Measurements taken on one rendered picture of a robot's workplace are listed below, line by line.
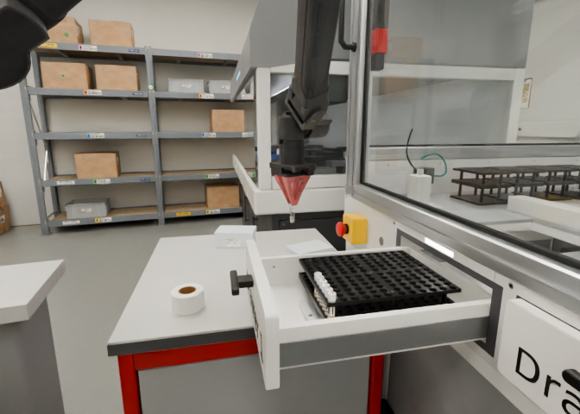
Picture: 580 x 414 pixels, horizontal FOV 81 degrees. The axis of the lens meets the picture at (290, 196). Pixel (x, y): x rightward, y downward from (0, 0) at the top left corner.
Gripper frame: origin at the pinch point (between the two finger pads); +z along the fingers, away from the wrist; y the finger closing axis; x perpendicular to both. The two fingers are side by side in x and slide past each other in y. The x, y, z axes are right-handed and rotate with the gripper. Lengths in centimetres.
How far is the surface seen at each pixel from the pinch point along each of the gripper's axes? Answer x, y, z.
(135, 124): -37, 398, -13
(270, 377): 25.8, -32.2, 12.3
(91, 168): 19, 368, 33
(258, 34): -22, 52, -48
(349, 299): 11.4, -31.2, 6.9
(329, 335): 17.2, -33.5, 9.2
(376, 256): -5.5, -21.3, 7.9
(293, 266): 7.8, -11.4, 10.1
